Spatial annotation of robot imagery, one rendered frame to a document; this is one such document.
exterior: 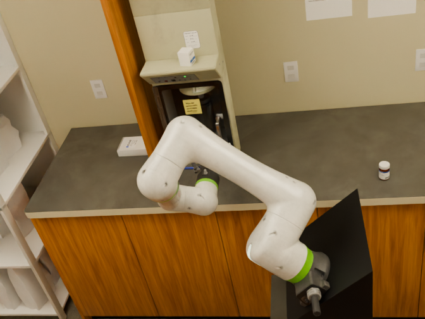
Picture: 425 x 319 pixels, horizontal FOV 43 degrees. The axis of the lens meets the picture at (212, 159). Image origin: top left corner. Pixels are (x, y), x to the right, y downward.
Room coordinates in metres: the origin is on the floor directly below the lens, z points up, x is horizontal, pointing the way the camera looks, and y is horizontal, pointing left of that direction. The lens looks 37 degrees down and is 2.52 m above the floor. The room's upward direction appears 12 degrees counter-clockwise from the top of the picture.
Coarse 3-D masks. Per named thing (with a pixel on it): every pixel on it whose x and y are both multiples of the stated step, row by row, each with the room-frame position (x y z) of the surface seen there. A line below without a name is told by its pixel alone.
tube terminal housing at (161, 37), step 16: (144, 16) 2.14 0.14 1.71; (160, 16) 2.12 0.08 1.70; (176, 16) 2.10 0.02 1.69; (192, 16) 2.09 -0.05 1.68; (208, 16) 2.07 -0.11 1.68; (144, 32) 2.14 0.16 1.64; (160, 32) 2.13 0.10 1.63; (176, 32) 2.11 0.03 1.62; (208, 32) 2.07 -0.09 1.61; (144, 48) 2.15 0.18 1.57; (160, 48) 2.13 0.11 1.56; (176, 48) 2.11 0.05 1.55; (208, 48) 2.08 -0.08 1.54; (224, 64) 2.14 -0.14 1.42; (192, 80) 2.10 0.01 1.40; (208, 80) 2.08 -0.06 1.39; (224, 80) 2.08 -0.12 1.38
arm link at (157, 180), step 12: (156, 156) 1.35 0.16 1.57; (144, 168) 1.34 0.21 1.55; (156, 168) 1.32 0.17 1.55; (168, 168) 1.32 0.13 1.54; (180, 168) 1.33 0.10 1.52; (144, 180) 1.30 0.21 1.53; (156, 180) 1.29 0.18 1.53; (168, 180) 1.30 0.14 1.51; (144, 192) 1.29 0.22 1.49; (156, 192) 1.28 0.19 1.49; (168, 192) 1.29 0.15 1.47
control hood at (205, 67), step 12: (168, 60) 2.11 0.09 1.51; (204, 60) 2.04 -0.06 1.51; (216, 60) 2.02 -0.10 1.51; (144, 72) 2.05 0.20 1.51; (156, 72) 2.02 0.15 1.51; (168, 72) 2.01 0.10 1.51; (180, 72) 2.00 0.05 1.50; (192, 72) 1.99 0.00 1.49; (204, 72) 1.99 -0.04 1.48; (216, 72) 1.98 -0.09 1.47
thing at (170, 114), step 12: (180, 84) 2.11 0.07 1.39; (192, 84) 2.09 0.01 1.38; (204, 84) 2.08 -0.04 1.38; (216, 84) 2.06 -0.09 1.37; (168, 96) 2.12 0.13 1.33; (180, 96) 2.11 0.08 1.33; (192, 96) 2.09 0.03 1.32; (204, 96) 2.08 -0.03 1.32; (216, 96) 2.07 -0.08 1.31; (168, 108) 2.13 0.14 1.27; (180, 108) 2.11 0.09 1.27; (204, 108) 2.08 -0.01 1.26; (216, 108) 2.07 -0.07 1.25; (168, 120) 2.13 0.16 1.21; (204, 120) 2.09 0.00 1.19; (216, 120) 2.07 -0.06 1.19; (228, 120) 2.06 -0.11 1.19; (216, 132) 2.07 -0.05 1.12; (228, 132) 2.06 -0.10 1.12
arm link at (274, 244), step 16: (272, 224) 1.19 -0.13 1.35; (288, 224) 1.18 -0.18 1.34; (256, 240) 1.17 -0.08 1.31; (272, 240) 1.15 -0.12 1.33; (288, 240) 1.15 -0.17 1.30; (256, 256) 1.13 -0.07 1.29; (272, 256) 1.12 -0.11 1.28; (288, 256) 1.12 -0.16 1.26; (304, 256) 1.13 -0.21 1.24; (272, 272) 1.13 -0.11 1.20; (288, 272) 1.11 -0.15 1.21; (304, 272) 1.11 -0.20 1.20
